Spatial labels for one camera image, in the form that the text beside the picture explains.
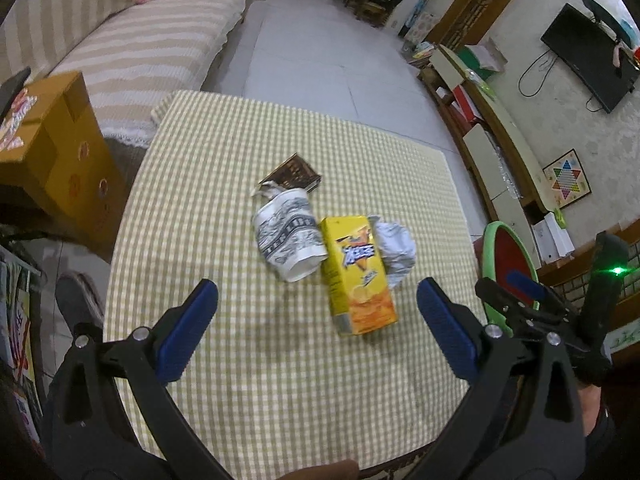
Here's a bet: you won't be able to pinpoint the red book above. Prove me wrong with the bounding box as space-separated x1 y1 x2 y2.
452 85 483 123

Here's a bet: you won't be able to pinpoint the cream wooden television cabinet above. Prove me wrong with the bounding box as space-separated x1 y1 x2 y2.
420 45 576 271

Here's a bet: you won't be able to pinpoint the crumpled white paper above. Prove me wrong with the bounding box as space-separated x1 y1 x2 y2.
372 217 418 290

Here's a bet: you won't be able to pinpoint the black white printed paper cup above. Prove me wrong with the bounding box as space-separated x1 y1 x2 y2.
252 189 328 282

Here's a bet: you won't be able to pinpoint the yellow drink carton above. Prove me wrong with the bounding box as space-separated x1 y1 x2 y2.
319 215 398 337

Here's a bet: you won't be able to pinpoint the colourful leaning poster board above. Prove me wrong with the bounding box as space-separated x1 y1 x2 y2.
402 0 441 46

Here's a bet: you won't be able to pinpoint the green white cardboard box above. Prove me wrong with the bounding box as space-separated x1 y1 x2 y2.
462 40 508 81

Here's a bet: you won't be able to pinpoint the grey slipper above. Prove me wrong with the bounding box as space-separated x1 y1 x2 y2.
55 270 106 331

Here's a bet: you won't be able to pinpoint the black television cable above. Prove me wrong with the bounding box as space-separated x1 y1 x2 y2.
517 52 556 97

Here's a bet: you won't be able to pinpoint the brown cardboard box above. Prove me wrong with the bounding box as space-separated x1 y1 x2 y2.
0 71 126 261

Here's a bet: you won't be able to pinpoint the beige striped sofa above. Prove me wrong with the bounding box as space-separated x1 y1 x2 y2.
0 0 251 148

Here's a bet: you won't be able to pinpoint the black flat device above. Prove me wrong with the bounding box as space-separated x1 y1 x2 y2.
0 67 31 116

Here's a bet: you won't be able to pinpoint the yellow checkered tablecloth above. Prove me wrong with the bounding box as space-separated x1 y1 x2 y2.
102 90 493 471

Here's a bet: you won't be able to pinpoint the star checkers game board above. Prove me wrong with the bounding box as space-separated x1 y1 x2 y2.
542 149 592 210

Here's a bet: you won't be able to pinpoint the brown flat packet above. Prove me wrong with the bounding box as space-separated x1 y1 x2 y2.
257 155 322 195

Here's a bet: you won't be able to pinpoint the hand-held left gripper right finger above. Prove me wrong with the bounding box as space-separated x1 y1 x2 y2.
416 276 586 480

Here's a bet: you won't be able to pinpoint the black flat television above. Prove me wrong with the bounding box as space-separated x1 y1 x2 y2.
540 2 640 115

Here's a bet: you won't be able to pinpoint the person's right forearm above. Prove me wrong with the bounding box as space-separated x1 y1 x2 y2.
580 385 616 441

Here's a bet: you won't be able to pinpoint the red bin with green rim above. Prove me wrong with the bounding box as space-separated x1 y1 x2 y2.
482 220 541 336

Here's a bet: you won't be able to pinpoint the brown wooden door frame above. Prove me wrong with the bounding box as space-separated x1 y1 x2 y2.
425 0 541 51

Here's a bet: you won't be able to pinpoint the colourful printed bags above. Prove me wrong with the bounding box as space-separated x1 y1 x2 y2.
0 245 46 441

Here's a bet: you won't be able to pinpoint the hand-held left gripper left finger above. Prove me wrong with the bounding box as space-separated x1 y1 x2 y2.
42 278 221 480

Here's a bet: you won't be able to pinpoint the person's leg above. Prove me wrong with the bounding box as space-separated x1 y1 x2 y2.
280 460 361 480

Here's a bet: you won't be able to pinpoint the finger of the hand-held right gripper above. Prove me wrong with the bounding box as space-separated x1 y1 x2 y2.
506 270 576 318
475 277 532 327

